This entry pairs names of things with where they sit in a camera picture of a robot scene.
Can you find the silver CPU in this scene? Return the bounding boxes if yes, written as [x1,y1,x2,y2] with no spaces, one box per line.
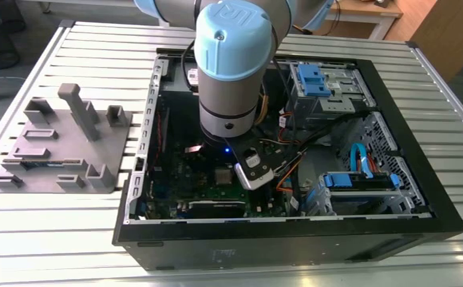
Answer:
[213,168,233,184]

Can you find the CPU socket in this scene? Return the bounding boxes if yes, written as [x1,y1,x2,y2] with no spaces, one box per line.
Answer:
[211,166,239,189]

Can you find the green motherboard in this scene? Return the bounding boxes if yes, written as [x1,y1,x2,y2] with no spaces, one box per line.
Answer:
[137,139,291,219]

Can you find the white power supply label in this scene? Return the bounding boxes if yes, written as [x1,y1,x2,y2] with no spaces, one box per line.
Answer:
[185,68,200,87]

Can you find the black PC case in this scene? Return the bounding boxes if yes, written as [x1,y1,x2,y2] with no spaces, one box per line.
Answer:
[112,47,463,271]

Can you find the hard disk in blue carrier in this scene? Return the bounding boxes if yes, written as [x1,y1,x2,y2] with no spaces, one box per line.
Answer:
[323,172,400,192]

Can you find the silver drive cage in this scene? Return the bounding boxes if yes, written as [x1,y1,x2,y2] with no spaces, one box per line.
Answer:
[285,62,376,130]

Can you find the grey parts rack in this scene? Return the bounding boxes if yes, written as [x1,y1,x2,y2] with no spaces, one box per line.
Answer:
[0,83,133,195]

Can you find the silver disk bay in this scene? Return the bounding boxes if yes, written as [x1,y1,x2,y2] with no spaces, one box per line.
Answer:
[301,172,432,218]

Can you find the RAM stick with gold contacts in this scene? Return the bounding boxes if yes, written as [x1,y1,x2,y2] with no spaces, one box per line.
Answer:
[2,158,81,169]

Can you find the wooden desk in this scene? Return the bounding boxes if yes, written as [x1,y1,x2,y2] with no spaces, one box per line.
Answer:
[328,0,404,41]

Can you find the wooden cabinet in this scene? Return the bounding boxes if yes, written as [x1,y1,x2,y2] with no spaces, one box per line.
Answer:
[384,0,463,83]

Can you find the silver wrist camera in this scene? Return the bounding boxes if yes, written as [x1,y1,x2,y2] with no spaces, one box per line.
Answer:
[231,137,276,191]

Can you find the orange wire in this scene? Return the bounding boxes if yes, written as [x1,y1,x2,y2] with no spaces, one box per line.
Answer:
[275,154,305,192]

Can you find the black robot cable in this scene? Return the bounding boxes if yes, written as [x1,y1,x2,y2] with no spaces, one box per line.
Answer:
[180,38,200,95]

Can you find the blue plastic drive bracket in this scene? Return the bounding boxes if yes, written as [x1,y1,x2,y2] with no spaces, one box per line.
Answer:
[297,64,332,98]

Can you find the light blue disk wire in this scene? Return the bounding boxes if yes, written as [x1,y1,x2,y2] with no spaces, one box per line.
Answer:
[349,142,376,180]

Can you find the red disk wire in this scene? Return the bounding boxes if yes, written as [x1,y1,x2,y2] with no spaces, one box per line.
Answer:
[359,154,383,178]

